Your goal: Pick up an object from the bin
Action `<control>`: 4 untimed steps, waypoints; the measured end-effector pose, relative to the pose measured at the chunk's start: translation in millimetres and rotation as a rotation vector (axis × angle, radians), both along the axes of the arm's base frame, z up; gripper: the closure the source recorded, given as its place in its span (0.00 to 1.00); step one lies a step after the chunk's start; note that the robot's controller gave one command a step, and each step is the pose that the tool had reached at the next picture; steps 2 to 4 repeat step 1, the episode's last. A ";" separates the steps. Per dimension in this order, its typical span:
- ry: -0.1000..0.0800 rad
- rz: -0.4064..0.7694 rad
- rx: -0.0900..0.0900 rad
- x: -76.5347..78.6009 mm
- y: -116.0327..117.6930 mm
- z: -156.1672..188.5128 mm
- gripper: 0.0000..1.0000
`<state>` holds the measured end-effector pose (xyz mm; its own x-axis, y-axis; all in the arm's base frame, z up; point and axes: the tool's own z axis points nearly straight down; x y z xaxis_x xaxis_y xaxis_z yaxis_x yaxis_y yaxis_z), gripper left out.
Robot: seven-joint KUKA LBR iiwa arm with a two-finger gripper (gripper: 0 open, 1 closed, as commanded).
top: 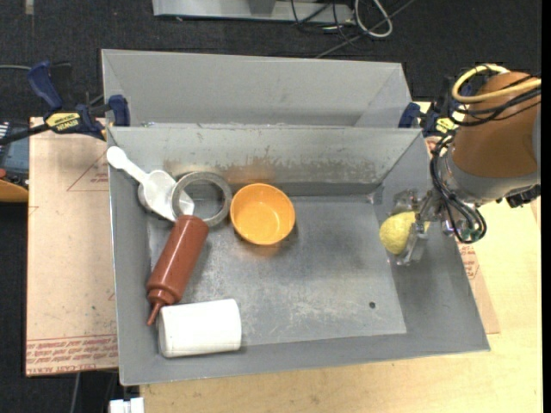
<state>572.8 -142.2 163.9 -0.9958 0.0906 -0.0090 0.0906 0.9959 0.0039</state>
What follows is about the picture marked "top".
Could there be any black cylinder on white bracket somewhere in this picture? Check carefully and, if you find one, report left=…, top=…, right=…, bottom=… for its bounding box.
left=505, top=184, right=542, bottom=209

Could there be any red-brown squeeze bottle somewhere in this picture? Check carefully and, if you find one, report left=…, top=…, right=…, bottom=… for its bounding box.
left=145, top=214, right=211, bottom=328

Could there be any white plastic scoop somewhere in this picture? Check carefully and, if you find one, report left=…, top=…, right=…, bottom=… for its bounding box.
left=105, top=145, right=196, bottom=223

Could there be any yellow toy lemon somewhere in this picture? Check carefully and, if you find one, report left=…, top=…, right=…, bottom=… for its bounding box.
left=378, top=211, right=418, bottom=256

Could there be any grey ring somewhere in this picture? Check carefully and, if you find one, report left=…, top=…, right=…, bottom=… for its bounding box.
left=170, top=170, right=234, bottom=228

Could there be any orange bowl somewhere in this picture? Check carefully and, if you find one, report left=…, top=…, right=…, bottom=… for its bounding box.
left=229, top=182, right=297, bottom=247

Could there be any white cylindrical container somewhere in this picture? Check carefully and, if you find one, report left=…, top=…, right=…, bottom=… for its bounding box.
left=156, top=298, right=244, bottom=359

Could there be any brown cardboard board red print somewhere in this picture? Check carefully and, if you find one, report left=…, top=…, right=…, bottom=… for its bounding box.
left=25, top=116, right=503, bottom=379

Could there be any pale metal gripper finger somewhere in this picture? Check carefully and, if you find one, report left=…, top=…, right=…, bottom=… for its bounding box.
left=388, top=221, right=431, bottom=268
left=390, top=188, right=425, bottom=216

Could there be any grey metal bin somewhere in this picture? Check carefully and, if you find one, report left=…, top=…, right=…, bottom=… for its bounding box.
left=101, top=48, right=492, bottom=387

